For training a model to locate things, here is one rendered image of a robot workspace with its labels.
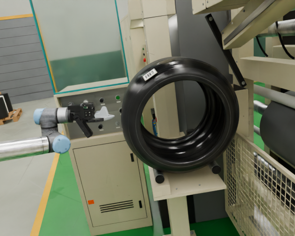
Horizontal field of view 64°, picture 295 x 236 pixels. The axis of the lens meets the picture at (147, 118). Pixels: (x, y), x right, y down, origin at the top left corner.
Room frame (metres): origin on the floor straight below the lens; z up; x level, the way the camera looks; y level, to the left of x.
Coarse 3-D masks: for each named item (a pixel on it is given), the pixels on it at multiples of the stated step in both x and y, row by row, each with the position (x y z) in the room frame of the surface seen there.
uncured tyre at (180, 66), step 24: (144, 72) 1.03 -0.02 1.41; (168, 72) 0.98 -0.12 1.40; (192, 72) 0.98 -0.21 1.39; (216, 72) 1.01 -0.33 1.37; (144, 96) 0.97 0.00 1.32; (216, 96) 1.23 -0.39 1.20; (216, 120) 1.22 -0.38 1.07; (144, 144) 0.97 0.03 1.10; (168, 144) 1.24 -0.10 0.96; (192, 144) 1.23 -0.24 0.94; (216, 144) 0.99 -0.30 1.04; (168, 168) 0.98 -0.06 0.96; (192, 168) 0.98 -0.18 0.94
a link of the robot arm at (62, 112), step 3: (60, 108) 1.07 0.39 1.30; (63, 108) 1.07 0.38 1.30; (66, 108) 1.07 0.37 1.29; (60, 111) 1.05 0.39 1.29; (63, 111) 1.05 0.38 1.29; (66, 111) 1.06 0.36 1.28; (60, 114) 1.04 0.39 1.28; (63, 114) 1.04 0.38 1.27; (66, 114) 1.05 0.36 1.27; (60, 117) 1.04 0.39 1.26; (63, 117) 1.04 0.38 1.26; (66, 117) 1.04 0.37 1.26; (60, 120) 1.04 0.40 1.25; (63, 120) 1.04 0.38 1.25; (66, 120) 1.04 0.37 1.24; (60, 123) 1.06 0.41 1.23; (63, 123) 1.06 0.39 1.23
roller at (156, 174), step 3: (153, 171) 1.06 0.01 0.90; (156, 171) 1.03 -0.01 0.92; (159, 171) 1.02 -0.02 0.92; (162, 171) 1.04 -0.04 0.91; (156, 174) 1.00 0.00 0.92; (159, 174) 0.99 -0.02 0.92; (162, 174) 1.00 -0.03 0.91; (156, 177) 0.98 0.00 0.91; (159, 177) 0.98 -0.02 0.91; (162, 177) 0.98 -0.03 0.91; (156, 180) 0.98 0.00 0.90; (159, 180) 0.98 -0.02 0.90; (162, 180) 0.98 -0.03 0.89; (159, 183) 0.98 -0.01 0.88
